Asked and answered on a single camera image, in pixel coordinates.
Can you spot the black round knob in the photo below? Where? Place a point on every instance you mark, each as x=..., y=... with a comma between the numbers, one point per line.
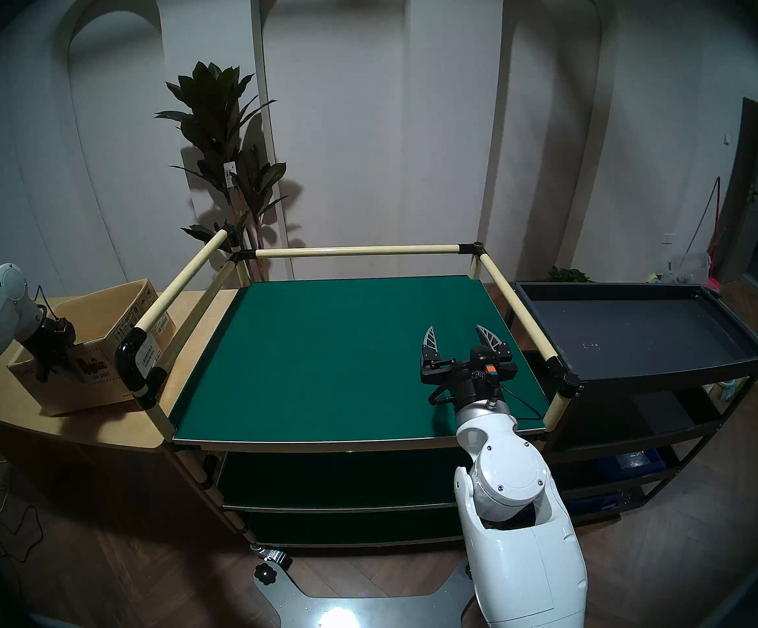
x=265, y=574

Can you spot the clear plastic storage bin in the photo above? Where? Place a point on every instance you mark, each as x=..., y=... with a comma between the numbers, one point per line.
x=689, y=267

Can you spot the green shelf cart cream rails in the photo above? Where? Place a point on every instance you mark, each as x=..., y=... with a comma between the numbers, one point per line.
x=353, y=345

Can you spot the black utility cart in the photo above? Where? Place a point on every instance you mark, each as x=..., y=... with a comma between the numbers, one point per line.
x=634, y=339

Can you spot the brown cardboard box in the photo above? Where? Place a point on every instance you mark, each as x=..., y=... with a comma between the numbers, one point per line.
x=101, y=384

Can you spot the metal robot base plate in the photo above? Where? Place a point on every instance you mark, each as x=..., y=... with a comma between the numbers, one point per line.
x=353, y=610

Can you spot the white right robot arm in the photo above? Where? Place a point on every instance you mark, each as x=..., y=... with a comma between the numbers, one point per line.
x=510, y=483

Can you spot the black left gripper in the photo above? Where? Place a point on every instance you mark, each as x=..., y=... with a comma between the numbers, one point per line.
x=53, y=344

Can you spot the pale green packets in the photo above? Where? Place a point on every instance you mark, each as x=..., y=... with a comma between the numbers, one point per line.
x=725, y=388

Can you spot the blue storage box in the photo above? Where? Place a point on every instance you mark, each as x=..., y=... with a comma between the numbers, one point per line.
x=634, y=462

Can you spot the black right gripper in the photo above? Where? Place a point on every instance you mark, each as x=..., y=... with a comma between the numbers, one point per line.
x=470, y=377

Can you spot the tall dark leafy plant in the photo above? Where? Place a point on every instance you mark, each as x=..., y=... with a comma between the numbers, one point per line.
x=215, y=110

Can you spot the light wooden side table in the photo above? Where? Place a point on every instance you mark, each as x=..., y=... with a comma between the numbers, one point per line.
x=111, y=430

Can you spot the small green potted plant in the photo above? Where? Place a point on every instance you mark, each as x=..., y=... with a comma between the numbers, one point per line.
x=568, y=275

